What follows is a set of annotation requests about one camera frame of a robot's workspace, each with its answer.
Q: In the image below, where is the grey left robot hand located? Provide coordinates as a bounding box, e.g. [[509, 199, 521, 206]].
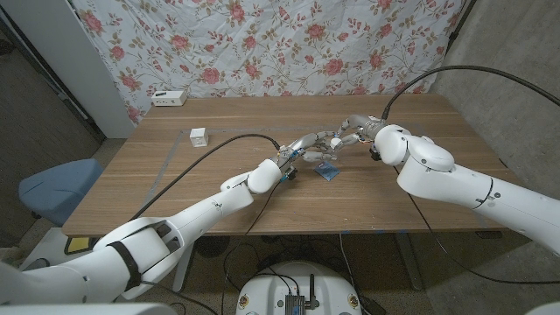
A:
[[276, 130, 339, 170]]

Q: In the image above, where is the white power strip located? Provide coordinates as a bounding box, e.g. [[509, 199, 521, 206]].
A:
[[150, 90, 188, 108]]

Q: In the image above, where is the grey table leg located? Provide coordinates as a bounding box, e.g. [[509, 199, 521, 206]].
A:
[[395, 231, 424, 292]]

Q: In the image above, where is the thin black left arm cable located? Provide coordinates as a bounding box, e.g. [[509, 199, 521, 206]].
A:
[[218, 178, 284, 315]]

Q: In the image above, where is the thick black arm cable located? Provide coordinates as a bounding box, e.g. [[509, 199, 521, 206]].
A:
[[381, 65, 560, 121], [129, 132, 282, 222]]

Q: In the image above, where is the white table leg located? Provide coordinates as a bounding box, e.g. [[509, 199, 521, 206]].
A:
[[171, 242, 196, 293]]

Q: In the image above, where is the white cube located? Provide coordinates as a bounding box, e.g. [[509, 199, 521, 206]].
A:
[[189, 127, 210, 148]]

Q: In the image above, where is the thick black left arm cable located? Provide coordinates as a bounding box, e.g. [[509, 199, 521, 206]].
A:
[[129, 132, 282, 222]]

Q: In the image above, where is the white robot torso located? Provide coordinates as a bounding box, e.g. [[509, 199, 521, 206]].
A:
[[0, 300, 560, 315]]

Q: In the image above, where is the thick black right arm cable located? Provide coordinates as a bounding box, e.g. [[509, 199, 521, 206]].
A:
[[381, 65, 560, 121]]

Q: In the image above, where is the blue sugar packet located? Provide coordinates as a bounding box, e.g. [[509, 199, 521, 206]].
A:
[[314, 161, 341, 182]]

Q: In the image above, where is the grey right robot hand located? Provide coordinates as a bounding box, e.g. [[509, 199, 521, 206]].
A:
[[334, 114, 389, 152]]

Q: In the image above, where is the yellow and black floor marker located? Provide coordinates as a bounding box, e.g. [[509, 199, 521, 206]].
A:
[[64, 235, 96, 256]]

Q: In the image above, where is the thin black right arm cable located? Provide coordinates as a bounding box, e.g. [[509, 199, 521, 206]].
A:
[[391, 164, 560, 285]]

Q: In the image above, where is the white floor plate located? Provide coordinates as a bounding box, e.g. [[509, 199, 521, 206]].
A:
[[21, 226, 74, 268]]

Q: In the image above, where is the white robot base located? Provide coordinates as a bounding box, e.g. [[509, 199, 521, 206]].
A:
[[235, 261, 363, 315]]

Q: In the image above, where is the blue padded stool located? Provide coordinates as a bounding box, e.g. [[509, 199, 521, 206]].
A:
[[17, 157, 104, 228]]

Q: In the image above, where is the floral backdrop cloth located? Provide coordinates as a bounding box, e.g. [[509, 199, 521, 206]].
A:
[[72, 0, 467, 126]]

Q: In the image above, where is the tall white panel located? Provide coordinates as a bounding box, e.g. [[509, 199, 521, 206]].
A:
[[0, 0, 136, 139]]

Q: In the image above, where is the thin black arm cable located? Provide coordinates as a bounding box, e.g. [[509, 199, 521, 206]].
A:
[[391, 164, 560, 285], [218, 178, 284, 315]]

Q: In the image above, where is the black backdrop pole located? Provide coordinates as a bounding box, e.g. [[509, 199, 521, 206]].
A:
[[444, 0, 478, 56]]

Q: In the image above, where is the black module with antenna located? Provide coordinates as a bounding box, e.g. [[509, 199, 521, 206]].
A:
[[284, 274, 319, 315]]

